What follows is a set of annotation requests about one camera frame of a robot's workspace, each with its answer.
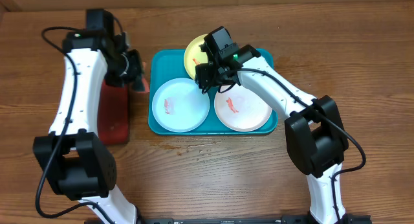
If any white pink plate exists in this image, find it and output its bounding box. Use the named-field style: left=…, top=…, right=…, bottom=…
left=214, top=85, right=272, bottom=132

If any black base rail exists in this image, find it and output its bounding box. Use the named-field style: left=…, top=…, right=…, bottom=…
left=84, top=214, right=373, bottom=224

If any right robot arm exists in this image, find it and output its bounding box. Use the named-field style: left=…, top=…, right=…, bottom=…
left=195, top=27, right=349, bottom=223

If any light blue plate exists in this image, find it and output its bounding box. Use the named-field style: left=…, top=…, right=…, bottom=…
left=151, top=78, right=210, bottom=133

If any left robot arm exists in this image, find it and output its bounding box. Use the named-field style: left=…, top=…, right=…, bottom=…
left=33, top=9, right=148, bottom=223

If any red green sponge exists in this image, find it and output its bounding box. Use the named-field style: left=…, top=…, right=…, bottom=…
left=132, top=76, right=149, bottom=93

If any yellow-green plate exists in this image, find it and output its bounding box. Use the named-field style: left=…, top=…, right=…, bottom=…
left=184, top=34, right=208, bottom=80

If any teal plastic tray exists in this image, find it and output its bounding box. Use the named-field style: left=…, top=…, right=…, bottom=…
left=147, top=48, right=279, bottom=136

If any red black small tray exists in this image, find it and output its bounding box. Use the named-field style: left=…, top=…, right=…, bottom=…
left=98, top=82, right=129, bottom=145

